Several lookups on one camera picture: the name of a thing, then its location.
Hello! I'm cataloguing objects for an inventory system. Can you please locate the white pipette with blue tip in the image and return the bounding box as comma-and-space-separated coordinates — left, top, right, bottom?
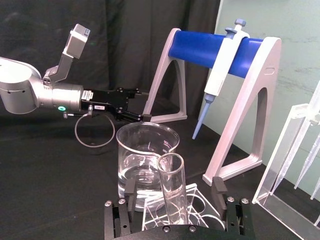
191, 18, 251, 140

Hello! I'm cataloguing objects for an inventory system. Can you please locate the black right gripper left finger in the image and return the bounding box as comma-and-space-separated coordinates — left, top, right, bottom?
104, 178, 137, 240

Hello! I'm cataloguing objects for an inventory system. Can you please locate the clear acrylic tip holder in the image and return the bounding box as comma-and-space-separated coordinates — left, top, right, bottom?
251, 79, 320, 240

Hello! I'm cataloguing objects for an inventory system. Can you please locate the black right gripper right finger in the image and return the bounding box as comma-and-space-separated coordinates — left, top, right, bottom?
211, 176, 256, 240

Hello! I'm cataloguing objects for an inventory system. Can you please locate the clear plastic pipette tip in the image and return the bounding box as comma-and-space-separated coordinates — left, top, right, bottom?
270, 117, 315, 196
293, 134, 320, 190
309, 179, 320, 201

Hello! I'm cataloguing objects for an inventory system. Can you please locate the clear glass test tube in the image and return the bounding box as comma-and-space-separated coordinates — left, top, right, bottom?
157, 152, 191, 226

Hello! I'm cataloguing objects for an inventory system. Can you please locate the thin dark looped cable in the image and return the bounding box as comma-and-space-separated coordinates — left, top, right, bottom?
62, 111, 116, 148

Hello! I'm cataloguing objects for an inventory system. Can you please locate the clear glass beaker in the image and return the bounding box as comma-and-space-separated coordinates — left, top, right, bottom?
115, 121, 181, 210

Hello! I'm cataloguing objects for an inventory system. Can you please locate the black backdrop curtain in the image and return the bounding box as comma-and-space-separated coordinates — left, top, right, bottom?
0, 0, 222, 121

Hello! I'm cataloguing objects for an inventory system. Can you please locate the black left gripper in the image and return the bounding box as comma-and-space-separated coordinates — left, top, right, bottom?
80, 87, 153, 124

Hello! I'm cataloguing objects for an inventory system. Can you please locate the black table cloth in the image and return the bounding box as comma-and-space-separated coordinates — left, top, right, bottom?
0, 109, 320, 240

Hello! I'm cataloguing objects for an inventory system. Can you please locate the grey pipette stand, blue bar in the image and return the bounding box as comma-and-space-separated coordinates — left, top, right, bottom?
142, 27, 282, 187

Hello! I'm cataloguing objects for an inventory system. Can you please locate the clear acrylic tube rack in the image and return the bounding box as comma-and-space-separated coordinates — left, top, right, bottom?
141, 183, 226, 232

